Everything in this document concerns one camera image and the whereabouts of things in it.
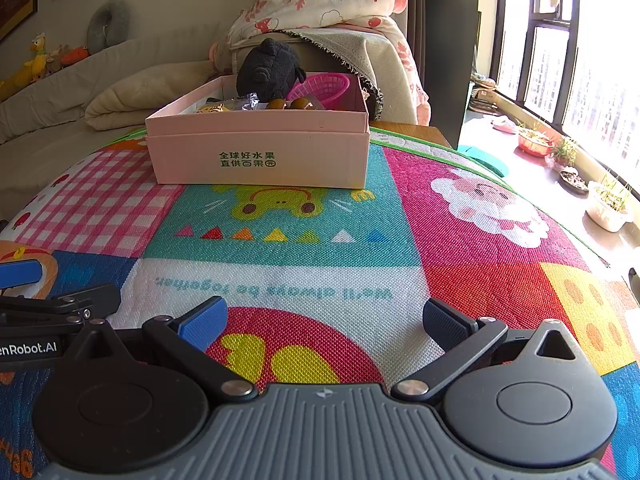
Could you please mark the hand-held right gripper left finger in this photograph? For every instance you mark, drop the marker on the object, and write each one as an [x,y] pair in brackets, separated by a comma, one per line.
[205,327]

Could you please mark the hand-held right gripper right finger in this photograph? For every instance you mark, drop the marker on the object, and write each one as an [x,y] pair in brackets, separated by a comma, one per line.
[447,327]

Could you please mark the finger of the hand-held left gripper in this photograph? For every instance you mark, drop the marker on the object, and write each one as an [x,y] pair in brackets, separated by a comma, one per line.
[20,273]
[75,302]

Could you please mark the pink cardboard box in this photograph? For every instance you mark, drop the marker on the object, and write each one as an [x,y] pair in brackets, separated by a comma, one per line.
[260,160]

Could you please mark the yellow label bread packet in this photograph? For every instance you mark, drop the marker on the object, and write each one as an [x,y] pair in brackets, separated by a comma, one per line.
[215,108]

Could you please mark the brown chestnut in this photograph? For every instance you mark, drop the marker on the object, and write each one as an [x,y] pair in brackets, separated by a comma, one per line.
[300,104]
[276,104]

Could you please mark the black plush toy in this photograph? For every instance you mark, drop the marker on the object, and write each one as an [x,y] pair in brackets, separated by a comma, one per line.
[270,70]

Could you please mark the pink toy scoop net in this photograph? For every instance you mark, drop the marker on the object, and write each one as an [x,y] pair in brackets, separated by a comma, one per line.
[320,85]

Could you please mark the beige sofa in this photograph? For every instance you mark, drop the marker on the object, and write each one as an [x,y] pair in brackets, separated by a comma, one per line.
[50,160]

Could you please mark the colourful printed play mat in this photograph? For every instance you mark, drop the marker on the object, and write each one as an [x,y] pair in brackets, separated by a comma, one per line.
[350,240]

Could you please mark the teal slipper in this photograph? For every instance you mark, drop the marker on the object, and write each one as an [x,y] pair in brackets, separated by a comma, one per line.
[482,159]

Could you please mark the dark shallow plant dish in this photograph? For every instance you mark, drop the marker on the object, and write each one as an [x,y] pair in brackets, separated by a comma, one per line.
[574,181]

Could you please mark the white plant pot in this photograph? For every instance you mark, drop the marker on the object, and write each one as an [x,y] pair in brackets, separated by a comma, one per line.
[607,210]

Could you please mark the red plant pot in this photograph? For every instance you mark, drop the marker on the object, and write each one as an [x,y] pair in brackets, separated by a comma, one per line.
[534,144]

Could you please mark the small potted plant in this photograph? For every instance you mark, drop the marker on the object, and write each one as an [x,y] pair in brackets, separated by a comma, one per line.
[565,155]

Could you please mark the small pink object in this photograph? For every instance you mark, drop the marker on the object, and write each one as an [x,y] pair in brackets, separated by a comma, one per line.
[505,125]

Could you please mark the yellow duck plush toy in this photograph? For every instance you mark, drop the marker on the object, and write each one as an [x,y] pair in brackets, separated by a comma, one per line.
[36,57]

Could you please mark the beige plush toy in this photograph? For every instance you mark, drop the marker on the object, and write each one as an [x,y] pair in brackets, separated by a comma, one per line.
[57,57]

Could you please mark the folded beige blanket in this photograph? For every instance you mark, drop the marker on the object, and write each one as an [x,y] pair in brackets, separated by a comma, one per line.
[150,90]

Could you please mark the orange carrot plush toy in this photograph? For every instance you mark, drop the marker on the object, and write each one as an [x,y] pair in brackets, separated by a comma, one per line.
[76,55]

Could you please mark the grey neck pillow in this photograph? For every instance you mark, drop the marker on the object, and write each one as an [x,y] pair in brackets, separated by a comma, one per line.
[97,25]

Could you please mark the beige fringed cloth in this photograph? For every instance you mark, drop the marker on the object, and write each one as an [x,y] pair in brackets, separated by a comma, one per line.
[370,60]

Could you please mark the black framed window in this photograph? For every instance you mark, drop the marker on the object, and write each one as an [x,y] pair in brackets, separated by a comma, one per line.
[525,35]

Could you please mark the floral printed blanket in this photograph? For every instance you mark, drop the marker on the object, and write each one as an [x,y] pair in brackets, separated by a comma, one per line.
[310,0]

